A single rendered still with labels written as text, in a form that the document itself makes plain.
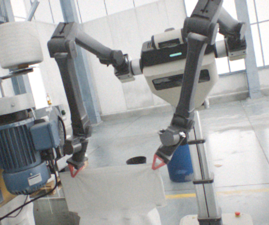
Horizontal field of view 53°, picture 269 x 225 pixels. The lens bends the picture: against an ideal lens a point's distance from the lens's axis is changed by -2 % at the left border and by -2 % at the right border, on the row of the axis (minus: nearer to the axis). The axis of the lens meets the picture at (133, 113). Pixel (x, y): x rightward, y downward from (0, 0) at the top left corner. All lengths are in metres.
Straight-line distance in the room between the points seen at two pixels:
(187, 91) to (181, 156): 2.41
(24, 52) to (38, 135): 0.31
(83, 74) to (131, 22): 2.45
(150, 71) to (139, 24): 8.06
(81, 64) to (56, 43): 8.90
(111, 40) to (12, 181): 8.97
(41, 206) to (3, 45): 1.21
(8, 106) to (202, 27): 0.67
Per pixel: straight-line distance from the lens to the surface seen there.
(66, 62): 1.10
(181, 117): 1.10
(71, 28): 1.11
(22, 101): 0.97
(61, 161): 1.46
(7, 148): 1.00
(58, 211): 1.94
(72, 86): 1.14
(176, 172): 3.50
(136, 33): 9.51
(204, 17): 0.95
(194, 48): 0.96
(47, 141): 0.97
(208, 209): 1.86
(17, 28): 1.11
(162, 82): 1.48
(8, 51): 1.10
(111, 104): 9.93
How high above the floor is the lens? 1.40
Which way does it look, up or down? 8 degrees down
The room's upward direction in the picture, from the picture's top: 12 degrees counter-clockwise
